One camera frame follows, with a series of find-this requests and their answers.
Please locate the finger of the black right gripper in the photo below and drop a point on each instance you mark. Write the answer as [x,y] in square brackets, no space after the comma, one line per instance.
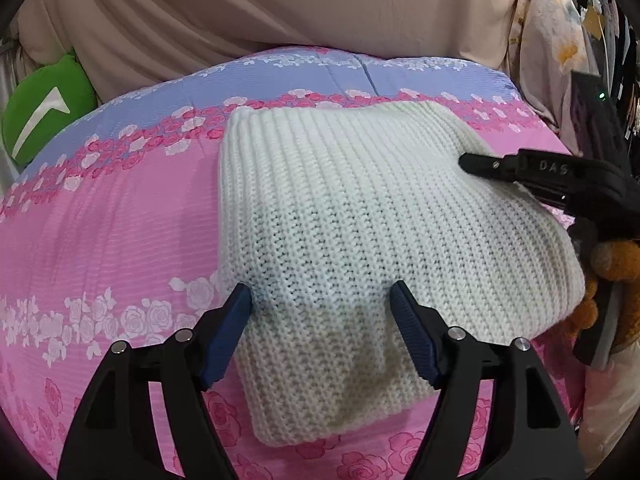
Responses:
[554,179]

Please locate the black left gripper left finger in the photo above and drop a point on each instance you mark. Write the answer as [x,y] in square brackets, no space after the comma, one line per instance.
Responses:
[112,434]

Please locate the white knit sweater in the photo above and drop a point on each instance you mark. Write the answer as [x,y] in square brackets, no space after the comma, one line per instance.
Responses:
[322,210]

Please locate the orange plush toy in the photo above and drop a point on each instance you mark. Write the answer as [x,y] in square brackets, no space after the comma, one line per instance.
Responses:
[606,321]

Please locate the floral cream garment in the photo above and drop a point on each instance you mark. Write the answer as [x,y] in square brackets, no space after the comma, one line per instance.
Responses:
[546,45]

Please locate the floral pink purple bedspread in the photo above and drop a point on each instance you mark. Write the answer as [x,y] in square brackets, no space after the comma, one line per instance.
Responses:
[112,234]

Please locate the green plush pillow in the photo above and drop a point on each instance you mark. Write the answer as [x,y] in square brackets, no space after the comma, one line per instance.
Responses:
[43,104]

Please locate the beige curtain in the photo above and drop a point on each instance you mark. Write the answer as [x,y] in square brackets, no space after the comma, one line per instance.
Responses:
[125,45]

